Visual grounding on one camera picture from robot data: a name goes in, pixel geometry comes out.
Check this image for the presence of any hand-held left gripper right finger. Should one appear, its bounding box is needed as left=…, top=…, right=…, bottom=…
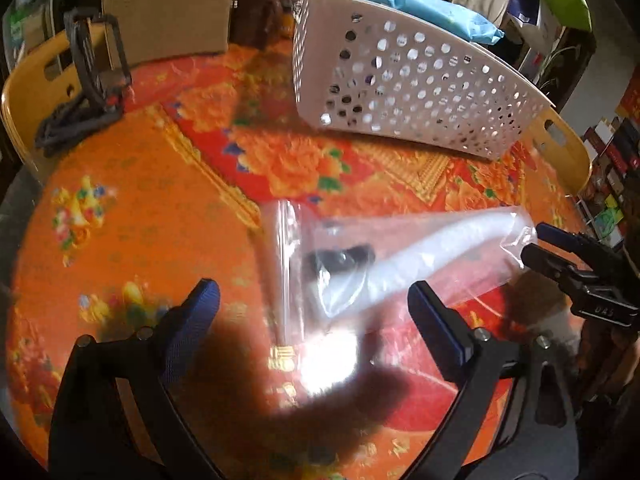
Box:
left=406, top=280, right=581, bottom=480

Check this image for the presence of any blue plastic pack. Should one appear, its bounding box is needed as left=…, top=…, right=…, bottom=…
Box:
left=364, top=0, right=505, bottom=45

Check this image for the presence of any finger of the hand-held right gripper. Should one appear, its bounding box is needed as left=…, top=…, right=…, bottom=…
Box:
left=536, top=222, right=623, bottom=263
left=520, top=242, right=593, bottom=288

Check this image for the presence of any clear plastic bag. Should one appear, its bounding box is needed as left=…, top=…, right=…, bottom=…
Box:
left=262, top=200, right=539, bottom=347

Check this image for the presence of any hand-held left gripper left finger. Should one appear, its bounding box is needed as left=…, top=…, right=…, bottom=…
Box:
left=47, top=278, right=223, bottom=480

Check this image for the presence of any brown jar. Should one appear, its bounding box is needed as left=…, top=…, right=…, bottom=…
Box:
left=232, top=0, right=287, bottom=52

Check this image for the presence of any cardboard box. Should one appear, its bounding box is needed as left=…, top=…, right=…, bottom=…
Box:
left=97, top=0, right=242, bottom=67

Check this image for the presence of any white perforated plastic basket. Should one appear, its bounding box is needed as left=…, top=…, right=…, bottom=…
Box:
left=290, top=0, right=557, bottom=162

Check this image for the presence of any shelf of colourful boxes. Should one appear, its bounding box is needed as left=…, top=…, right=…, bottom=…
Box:
left=575, top=114, right=640, bottom=252

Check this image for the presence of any white tube black cap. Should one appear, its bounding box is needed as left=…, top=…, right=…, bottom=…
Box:
left=320, top=211, right=522, bottom=319

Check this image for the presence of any small black item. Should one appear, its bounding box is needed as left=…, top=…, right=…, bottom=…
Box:
left=302, top=244, right=377, bottom=287

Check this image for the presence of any wooden chair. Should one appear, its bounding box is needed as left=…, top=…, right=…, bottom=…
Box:
left=520, top=110, right=592, bottom=196
left=0, top=22, right=133, bottom=182

